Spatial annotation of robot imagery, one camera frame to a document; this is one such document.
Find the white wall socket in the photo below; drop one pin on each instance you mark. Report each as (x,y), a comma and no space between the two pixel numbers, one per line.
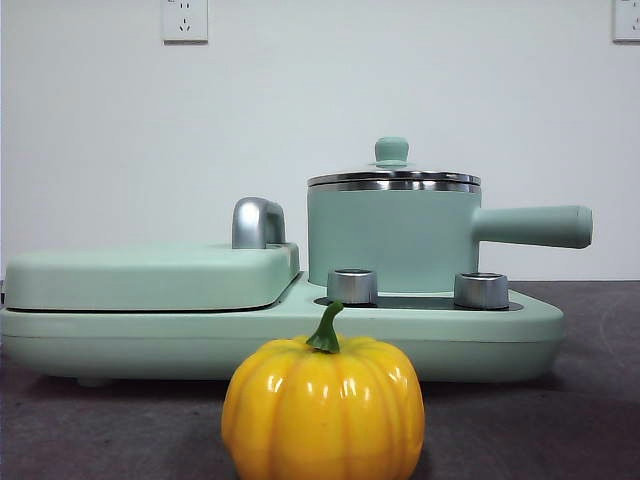
(627,20)
(185,22)

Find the glass lid with green knob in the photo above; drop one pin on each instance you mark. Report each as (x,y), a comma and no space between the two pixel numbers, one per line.
(392,150)

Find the mint green hinged grill cover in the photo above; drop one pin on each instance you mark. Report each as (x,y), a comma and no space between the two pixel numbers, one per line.
(125,280)

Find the black control panel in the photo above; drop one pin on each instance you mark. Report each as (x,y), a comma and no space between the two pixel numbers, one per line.
(415,302)

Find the mint green breakfast machine base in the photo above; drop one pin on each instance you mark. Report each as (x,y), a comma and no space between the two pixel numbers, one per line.
(150,345)

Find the silver control knob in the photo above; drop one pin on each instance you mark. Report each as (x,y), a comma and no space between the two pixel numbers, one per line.
(352,287)
(481,290)

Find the yellow toy pumpkin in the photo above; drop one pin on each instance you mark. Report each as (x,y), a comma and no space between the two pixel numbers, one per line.
(320,410)

